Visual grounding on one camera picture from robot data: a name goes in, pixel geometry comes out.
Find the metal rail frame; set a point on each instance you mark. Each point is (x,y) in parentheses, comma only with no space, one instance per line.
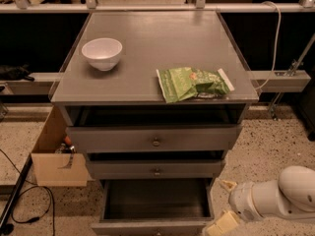
(291,80)

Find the green chip bag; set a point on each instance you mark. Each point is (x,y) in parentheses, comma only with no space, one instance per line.
(178,84)

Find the grey middle drawer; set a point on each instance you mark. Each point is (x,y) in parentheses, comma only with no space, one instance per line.
(155,169)

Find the grey drawer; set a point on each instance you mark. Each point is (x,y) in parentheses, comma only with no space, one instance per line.
(145,139)
(148,207)
(155,169)

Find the grey bottom drawer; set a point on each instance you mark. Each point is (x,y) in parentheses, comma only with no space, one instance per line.
(148,207)

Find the white bowl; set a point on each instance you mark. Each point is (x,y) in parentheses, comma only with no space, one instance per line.
(103,53)

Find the cardboard box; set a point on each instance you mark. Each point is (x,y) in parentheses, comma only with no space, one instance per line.
(54,157)

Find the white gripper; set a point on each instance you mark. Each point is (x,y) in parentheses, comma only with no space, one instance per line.
(240,199)

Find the grey drawer cabinet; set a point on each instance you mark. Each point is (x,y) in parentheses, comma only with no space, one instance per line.
(130,96)

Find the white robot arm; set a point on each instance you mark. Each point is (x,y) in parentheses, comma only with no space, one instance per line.
(290,197)

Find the black object on shelf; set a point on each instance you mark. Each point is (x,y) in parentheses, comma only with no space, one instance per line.
(15,73)

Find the grey top drawer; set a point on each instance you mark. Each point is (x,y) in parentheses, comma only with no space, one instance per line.
(145,139)

